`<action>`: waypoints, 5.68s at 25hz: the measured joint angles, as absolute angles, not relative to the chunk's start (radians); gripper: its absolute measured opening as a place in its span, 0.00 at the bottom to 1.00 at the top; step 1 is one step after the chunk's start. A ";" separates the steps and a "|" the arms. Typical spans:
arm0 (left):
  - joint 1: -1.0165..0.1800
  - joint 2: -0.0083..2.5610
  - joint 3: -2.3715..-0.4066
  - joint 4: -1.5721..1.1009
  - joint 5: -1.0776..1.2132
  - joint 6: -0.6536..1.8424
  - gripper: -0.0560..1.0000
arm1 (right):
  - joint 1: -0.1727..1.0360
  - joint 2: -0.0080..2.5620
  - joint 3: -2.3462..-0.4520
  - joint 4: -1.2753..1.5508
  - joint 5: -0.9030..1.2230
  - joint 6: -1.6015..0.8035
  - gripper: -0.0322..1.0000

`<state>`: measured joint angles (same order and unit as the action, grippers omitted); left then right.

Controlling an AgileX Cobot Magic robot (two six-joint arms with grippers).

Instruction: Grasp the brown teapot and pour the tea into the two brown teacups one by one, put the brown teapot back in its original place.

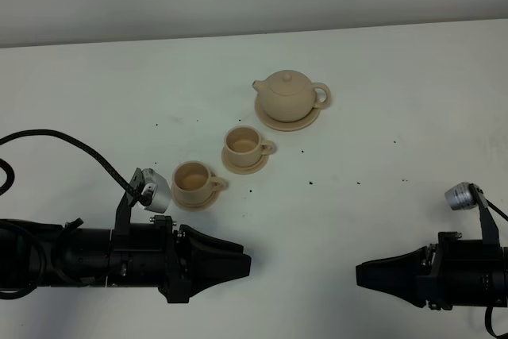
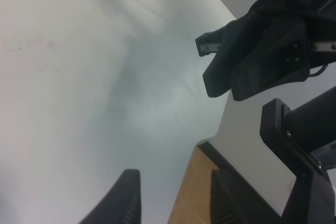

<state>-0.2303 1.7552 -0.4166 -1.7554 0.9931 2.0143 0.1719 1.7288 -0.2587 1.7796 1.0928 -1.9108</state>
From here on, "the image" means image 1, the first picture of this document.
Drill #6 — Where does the black left camera cable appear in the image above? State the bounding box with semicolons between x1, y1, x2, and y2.
0;129;150;207

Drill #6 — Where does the beige saucer far from teapot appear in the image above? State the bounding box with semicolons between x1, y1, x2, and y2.
171;175;227;210

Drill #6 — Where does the beige ceramic teapot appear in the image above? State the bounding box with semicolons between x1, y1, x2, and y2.
252;70;332;123

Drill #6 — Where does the beige saucer near teapot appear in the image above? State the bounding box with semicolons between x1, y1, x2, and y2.
221;148;269;175

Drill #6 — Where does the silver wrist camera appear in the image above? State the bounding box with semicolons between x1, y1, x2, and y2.
137;168;172;214
444;182;478;210

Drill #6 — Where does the beige teacup near teapot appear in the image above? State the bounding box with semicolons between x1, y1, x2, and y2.
224;126;275;168

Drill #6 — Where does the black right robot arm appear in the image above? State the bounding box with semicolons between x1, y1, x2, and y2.
356;232;507;310

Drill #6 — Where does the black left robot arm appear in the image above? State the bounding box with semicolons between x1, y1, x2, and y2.
1;215;252;303

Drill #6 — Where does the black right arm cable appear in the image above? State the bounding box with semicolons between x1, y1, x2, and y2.
474;186;508;338

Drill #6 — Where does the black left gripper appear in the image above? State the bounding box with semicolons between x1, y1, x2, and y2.
149;215;252;303

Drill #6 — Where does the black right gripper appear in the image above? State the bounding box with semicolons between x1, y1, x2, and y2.
356;232;462;310

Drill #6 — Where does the beige teacup far from teapot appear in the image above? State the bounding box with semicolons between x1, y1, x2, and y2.
171;161;228;206

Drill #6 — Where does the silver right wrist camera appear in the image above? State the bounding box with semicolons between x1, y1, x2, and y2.
444;182;478;210

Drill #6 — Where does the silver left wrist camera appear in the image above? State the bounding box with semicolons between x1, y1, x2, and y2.
137;168;172;214

